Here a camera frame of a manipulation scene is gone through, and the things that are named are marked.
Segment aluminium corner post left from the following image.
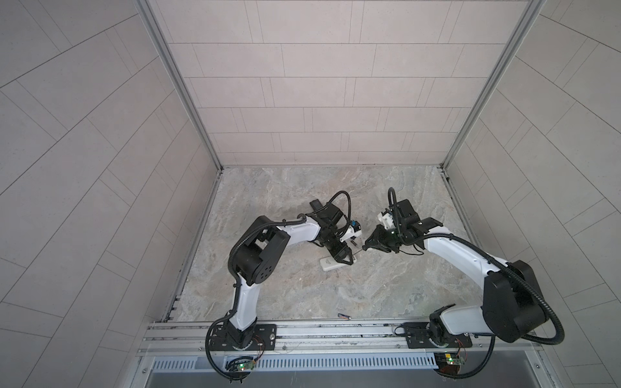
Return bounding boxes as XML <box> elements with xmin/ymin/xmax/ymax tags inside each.
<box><xmin>135</xmin><ymin>0</ymin><xmax>223</xmax><ymax>172</ymax></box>

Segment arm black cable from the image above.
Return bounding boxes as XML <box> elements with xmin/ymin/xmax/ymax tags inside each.
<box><xmin>387</xmin><ymin>188</ymin><xmax>566</xmax><ymax>346</ymax></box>
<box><xmin>226</xmin><ymin>190</ymin><xmax>353</xmax><ymax>292</ymax></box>

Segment aluminium corner post right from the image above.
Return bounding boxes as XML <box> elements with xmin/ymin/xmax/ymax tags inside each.
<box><xmin>440</xmin><ymin>0</ymin><xmax>546</xmax><ymax>171</ymax></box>

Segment black remote control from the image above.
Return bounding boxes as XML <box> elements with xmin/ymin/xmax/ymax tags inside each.
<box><xmin>310</xmin><ymin>199</ymin><xmax>323</xmax><ymax>212</ymax></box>

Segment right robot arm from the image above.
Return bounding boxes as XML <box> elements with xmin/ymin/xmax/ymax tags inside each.
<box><xmin>362</xmin><ymin>200</ymin><xmax>564</xmax><ymax>346</ymax></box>

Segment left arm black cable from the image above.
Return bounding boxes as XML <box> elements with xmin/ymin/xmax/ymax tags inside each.
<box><xmin>226</xmin><ymin>190</ymin><xmax>353</xmax><ymax>292</ymax></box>

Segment aluminium corner post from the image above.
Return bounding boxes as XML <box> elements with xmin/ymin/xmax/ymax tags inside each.
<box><xmin>440</xmin><ymin>0</ymin><xmax>546</xmax><ymax>171</ymax></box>
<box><xmin>135</xmin><ymin>0</ymin><xmax>223</xmax><ymax>172</ymax></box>

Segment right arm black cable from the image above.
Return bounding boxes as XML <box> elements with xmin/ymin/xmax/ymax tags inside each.
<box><xmin>387</xmin><ymin>188</ymin><xmax>566</xmax><ymax>346</ymax></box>

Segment left circuit board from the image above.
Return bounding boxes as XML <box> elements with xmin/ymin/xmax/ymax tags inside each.
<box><xmin>226</xmin><ymin>356</ymin><xmax>257</xmax><ymax>373</ymax></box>

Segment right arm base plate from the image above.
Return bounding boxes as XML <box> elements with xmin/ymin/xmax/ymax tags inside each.
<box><xmin>394</xmin><ymin>322</ymin><xmax>473</xmax><ymax>349</ymax></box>

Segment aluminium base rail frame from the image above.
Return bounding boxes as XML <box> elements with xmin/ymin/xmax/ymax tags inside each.
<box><xmin>137</xmin><ymin>316</ymin><xmax>542</xmax><ymax>360</ymax></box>

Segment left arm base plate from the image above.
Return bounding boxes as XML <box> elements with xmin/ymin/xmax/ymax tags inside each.
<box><xmin>208</xmin><ymin>322</ymin><xmax>278</xmax><ymax>352</ymax></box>

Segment red white remote control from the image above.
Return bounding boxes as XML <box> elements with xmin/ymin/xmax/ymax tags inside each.
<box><xmin>320</xmin><ymin>257</ymin><xmax>357</xmax><ymax>272</ymax></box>

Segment circuit board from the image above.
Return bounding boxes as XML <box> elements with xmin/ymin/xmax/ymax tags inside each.
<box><xmin>226</xmin><ymin>356</ymin><xmax>257</xmax><ymax>373</ymax></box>
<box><xmin>433</xmin><ymin>352</ymin><xmax>466</xmax><ymax>376</ymax></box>

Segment right circuit board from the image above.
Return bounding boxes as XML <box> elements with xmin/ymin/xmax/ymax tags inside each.
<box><xmin>433</xmin><ymin>352</ymin><xmax>466</xmax><ymax>376</ymax></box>

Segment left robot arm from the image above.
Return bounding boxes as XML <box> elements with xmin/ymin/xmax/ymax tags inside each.
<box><xmin>226</xmin><ymin>200</ymin><xmax>362</xmax><ymax>335</ymax></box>

